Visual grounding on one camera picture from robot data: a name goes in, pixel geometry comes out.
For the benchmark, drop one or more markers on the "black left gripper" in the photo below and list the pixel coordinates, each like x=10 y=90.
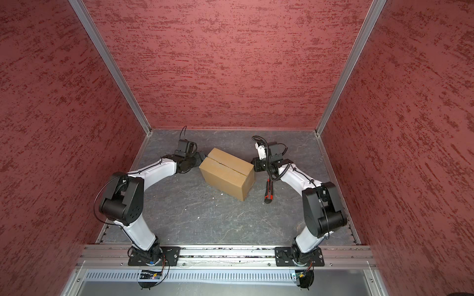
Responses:
x=197 y=155

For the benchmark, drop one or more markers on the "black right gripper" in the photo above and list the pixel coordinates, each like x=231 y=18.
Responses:
x=256 y=164

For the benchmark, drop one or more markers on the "red black utility knife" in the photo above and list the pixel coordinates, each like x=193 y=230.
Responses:
x=269 y=192

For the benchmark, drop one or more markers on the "brown cardboard express box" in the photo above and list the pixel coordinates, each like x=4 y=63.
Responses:
x=228 y=173

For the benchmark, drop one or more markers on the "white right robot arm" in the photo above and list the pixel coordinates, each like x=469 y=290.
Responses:
x=323 y=209

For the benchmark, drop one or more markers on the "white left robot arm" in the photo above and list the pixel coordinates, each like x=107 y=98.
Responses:
x=123 y=199

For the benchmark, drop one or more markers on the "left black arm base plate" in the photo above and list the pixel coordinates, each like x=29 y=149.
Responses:
x=156 y=256

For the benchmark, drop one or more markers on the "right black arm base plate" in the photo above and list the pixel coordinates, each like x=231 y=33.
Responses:
x=291 y=256

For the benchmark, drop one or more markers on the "aluminium front rail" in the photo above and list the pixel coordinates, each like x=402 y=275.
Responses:
x=248 y=257

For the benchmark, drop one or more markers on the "white slotted cable duct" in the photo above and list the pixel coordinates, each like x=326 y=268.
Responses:
x=276 y=277

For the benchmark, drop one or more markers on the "right aluminium corner post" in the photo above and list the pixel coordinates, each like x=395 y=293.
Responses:
x=365 y=31

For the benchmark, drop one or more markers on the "aluminium corner post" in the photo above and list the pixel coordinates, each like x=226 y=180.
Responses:
x=100 y=45
x=365 y=31

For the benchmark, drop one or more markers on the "left aluminium corner post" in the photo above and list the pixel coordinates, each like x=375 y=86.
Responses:
x=100 y=45

